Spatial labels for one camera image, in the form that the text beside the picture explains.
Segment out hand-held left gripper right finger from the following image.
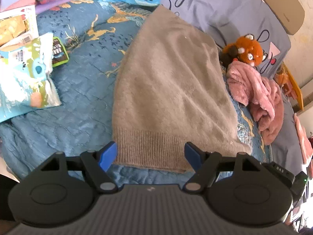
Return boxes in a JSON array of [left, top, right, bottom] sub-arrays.
[[184, 141, 262, 193]]

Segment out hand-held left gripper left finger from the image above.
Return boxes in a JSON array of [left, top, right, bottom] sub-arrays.
[[40, 141, 118, 193]]

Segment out taupe knit sweater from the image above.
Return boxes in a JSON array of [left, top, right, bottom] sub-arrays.
[[112, 5, 252, 174]]

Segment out salmon fleece cloth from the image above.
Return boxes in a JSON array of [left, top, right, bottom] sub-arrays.
[[293, 114, 313, 164]]

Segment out blue floral quilt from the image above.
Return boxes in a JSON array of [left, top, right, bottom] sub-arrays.
[[0, 0, 273, 184]]

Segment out yellow flat board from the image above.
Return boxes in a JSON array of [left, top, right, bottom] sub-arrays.
[[282, 62, 304, 110]]

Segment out pink fuzzy garment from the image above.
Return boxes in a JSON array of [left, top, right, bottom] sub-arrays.
[[226, 61, 284, 145]]

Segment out orange snack bag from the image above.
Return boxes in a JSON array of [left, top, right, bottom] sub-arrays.
[[274, 66, 294, 96]]

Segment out green edged small packet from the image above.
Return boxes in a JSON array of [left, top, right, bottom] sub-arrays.
[[52, 37, 70, 67]]

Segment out blue green snack bag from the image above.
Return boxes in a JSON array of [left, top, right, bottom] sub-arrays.
[[0, 32, 61, 123]]

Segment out red panda plush toy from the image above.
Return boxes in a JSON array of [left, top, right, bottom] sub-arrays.
[[221, 35, 268, 66]]

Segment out grey printed sheet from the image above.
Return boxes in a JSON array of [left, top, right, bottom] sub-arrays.
[[160, 0, 309, 174]]

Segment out playing card box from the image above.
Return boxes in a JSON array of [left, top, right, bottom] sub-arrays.
[[0, 5, 40, 47]]

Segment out tan headrest cushion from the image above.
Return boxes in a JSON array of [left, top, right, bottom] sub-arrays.
[[254, 0, 306, 35]]

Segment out coral folded garment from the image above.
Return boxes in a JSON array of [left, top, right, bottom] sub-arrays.
[[7, 0, 37, 11]]

